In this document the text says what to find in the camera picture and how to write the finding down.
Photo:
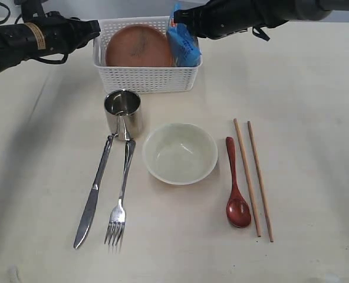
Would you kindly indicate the wooden chopstick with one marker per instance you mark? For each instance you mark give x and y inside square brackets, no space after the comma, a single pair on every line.
[261,183]
[248,177]

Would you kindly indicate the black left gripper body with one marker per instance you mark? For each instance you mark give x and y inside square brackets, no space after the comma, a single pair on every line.
[55,34]

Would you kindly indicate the steel fork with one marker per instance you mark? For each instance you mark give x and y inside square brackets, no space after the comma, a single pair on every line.
[117,220]

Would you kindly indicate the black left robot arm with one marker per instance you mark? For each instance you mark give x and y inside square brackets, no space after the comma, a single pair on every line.
[13,37]

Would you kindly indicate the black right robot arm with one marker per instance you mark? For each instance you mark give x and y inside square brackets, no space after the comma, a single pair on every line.
[278,12]

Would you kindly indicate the white perforated plastic basket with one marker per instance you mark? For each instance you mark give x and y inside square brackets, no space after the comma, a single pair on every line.
[139,79]

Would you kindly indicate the dark red wooden spoon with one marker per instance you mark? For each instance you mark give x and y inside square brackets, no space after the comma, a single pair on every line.
[237,209]

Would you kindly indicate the steel knife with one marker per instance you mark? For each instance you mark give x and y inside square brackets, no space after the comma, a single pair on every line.
[91,204]

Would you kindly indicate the blue chips bag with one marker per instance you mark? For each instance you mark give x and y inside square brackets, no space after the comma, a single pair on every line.
[184,47]

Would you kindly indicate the shiny steel cup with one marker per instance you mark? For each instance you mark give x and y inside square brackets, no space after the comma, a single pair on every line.
[123,114]

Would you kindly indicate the cream ceramic bowl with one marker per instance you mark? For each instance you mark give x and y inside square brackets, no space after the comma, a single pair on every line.
[179,153]

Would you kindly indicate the brown wooden plate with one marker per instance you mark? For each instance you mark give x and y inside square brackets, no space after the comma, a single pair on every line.
[138,46]

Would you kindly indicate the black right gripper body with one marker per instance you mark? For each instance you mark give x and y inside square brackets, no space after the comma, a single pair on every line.
[218,19]

